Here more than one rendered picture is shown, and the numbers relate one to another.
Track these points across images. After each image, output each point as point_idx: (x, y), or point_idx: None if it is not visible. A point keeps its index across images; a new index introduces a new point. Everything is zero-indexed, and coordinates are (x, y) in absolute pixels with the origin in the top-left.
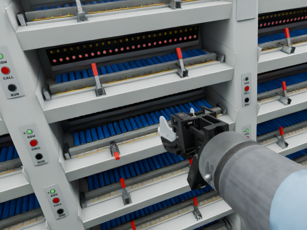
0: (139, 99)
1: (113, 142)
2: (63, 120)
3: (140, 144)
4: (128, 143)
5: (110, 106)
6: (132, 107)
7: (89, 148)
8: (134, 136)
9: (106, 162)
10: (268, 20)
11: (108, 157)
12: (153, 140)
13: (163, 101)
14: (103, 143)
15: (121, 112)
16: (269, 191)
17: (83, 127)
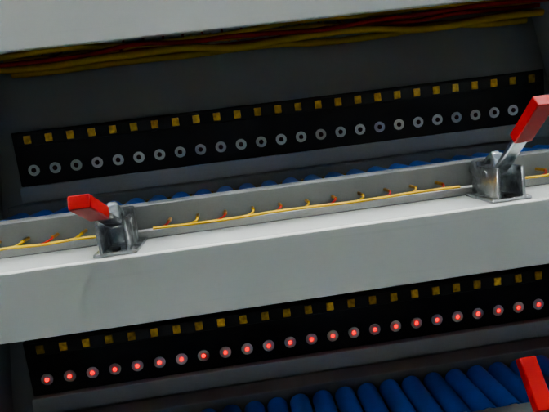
0: (247, 10)
1: (127, 207)
2: (15, 194)
3: (247, 232)
4: (198, 233)
5: (122, 24)
6: (258, 159)
7: (23, 235)
8: (231, 210)
9: (60, 278)
10: None
11: (76, 259)
12: (314, 221)
13: (386, 152)
14: (83, 220)
15: (216, 174)
16: None
17: (61, 208)
